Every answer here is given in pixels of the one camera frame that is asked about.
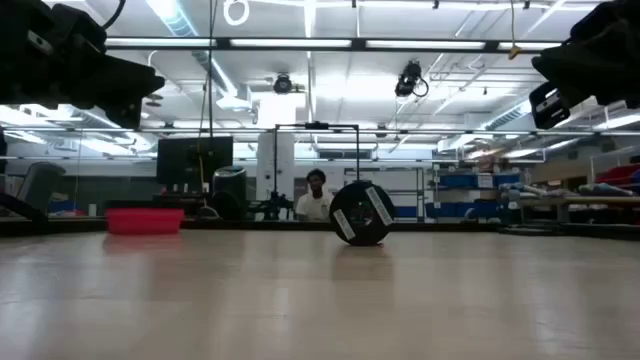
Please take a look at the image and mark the black monitor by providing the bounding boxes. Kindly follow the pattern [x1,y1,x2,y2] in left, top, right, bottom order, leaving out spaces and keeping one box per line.
[156,135,235,186]

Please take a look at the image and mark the wooden workbench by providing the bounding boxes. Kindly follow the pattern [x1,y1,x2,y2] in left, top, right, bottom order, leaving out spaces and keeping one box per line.
[499,182,640,224]

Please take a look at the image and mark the black dome ceiling camera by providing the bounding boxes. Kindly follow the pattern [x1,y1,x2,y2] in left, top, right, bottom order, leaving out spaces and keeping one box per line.
[272,73,294,96]

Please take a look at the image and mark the blue storage bin shelf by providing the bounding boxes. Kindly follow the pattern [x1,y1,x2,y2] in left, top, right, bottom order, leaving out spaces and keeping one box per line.
[424,167,524,224]

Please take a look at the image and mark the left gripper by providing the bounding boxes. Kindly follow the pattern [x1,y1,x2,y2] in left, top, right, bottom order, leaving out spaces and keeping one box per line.
[0,0,166,111]

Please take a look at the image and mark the black overhead light beam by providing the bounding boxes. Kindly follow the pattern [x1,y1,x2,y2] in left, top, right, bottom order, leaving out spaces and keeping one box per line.
[104,35,566,54]

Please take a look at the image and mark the black aluminium table frame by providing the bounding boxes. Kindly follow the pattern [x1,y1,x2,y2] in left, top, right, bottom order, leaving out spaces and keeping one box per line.
[0,192,640,240]

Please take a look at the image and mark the black ceiling camera with cable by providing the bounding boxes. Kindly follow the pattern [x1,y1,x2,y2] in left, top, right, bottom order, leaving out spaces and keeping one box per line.
[393,59,430,99]

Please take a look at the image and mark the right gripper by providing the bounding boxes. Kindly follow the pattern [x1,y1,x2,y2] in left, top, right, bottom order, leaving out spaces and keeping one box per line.
[530,0,640,109]

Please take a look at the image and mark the black cord spool white labels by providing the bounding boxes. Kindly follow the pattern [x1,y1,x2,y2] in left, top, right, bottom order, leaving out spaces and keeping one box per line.
[328,180,397,247]

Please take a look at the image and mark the person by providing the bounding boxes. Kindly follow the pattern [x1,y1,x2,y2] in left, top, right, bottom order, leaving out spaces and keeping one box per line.
[294,168,335,222]

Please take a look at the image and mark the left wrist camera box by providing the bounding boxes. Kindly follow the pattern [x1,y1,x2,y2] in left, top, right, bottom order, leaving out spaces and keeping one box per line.
[102,98,144,130]

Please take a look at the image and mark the grey office chair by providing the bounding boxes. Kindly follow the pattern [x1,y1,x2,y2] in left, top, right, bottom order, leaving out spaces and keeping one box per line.
[17,161,67,217]

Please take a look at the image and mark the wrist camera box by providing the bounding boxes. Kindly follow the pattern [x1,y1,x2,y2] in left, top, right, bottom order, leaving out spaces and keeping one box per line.
[528,82,572,130]
[102,98,144,130]

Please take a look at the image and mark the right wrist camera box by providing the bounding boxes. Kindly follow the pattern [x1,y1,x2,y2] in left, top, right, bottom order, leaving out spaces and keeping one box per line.
[528,82,572,130]

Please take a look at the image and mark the red collapsible bin black rim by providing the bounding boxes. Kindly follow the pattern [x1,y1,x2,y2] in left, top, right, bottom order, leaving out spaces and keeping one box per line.
[104,199,186,236]

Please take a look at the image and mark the black hanging pole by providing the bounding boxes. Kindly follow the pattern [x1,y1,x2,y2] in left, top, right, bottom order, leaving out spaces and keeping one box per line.
[207,0,215,139]

